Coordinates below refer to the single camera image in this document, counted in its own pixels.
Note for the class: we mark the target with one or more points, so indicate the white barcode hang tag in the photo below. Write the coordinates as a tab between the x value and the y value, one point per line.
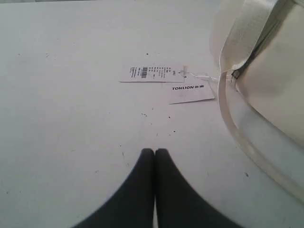
153	73

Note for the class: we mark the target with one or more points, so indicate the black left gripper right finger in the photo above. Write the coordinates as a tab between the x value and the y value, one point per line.
178	205

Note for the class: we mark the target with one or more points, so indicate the white brand hang tag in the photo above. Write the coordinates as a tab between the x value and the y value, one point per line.
178	93

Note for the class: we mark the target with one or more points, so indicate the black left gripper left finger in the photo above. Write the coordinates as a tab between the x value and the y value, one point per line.
132	205

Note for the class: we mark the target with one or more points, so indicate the cream duffel bag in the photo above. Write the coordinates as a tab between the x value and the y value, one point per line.
258	46

